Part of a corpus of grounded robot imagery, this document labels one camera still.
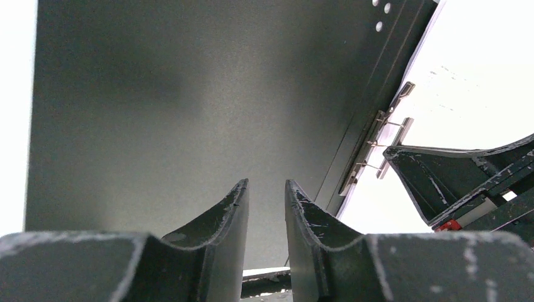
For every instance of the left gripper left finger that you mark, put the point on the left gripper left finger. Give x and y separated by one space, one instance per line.
200 261

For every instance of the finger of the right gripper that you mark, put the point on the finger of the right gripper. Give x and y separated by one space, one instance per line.
436 178

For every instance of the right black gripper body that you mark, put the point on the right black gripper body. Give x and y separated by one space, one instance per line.
501 202

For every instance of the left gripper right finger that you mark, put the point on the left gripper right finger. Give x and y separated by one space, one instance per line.
330 261

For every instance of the metal folder clip mechanism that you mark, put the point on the metal folder clip mechanism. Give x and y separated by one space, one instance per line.
371 141

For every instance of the printed paper sheet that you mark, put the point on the printed paper sheet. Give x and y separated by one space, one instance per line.
474 90

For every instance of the red black clip folder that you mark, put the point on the red black clip folder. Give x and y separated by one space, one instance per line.
146 113

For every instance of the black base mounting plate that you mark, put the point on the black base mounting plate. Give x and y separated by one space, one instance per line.
266 284

